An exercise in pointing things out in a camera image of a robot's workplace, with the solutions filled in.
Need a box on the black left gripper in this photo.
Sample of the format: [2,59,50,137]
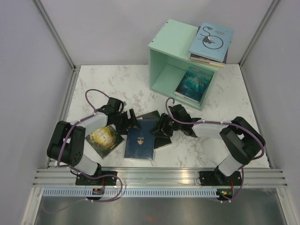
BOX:
[113,109,141,135]

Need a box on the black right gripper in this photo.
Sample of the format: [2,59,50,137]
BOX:
[150,112,182,138]

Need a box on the navy blue book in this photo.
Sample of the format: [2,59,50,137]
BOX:
[124,119,156,160]

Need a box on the teal ocean cover book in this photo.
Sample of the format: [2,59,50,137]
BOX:
[174,67,213,103]

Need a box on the dark purple galaxy book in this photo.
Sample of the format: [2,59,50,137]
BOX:
[189,25,233,65]

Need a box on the light blue SO book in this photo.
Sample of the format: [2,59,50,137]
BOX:
[188,22,235,63]

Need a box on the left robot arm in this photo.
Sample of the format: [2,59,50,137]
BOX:
[47,97,140,185]

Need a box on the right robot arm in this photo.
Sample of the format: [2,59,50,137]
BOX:
[151,105,265,186]

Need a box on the green forest cover book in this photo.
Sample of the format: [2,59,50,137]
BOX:
[85,125,124,159]

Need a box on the mint green open cabinet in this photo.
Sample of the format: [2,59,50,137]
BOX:
[148,19,219,111]

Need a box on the yellow book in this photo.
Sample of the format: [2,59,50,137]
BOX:
[189,48,229,68]

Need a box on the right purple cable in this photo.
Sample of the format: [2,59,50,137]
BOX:
[165,97,267,169]

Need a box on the purple cable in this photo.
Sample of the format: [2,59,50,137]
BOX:
[165,97,267,169]
[56,89,111,176]

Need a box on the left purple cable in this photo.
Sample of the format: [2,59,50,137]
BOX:
[56,89,111,176]

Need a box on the white slotted cable duct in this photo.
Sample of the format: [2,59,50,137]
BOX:
[43,187,219,198]

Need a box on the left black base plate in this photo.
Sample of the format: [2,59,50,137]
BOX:
[75,171,118,187]

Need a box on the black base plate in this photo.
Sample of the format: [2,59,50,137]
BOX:
[199,171,242,187]
[75,171,118,187]

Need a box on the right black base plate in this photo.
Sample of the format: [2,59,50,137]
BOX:
[199,171,242,187]

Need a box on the aluminium rail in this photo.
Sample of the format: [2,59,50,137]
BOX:
[32,165,288,189]

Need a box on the left aluminium corner post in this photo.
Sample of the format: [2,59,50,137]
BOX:
[32,0,76,72]

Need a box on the aluminium corner post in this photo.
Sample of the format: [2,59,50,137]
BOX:
[239,0,281,67]
[32,0,76,72]

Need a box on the right aluminium corner post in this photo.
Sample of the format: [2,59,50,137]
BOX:
[239,0,281,67]

